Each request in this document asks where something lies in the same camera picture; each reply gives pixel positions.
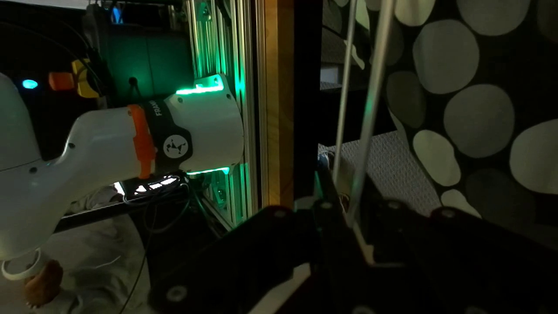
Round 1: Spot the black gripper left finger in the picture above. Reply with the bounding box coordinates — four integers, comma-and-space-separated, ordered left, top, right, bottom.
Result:
146, 202, 363, 314

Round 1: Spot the orange yellow stop button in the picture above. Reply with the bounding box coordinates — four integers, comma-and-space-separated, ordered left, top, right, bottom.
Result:
47, 57, 101, 99

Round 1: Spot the polka dot bed cover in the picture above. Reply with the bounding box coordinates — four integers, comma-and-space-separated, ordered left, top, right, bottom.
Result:
321, 0, 558, 245

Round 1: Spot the aluminium frame extrusion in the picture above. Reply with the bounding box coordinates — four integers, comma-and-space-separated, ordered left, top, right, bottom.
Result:
185, 0, 260, 228

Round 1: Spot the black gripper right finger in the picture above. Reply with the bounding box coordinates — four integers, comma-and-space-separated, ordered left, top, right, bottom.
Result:
354, 198, 558, 314

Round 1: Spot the black stereo camera bar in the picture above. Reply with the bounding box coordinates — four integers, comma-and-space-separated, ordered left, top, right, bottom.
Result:
54, 172, 192, 233

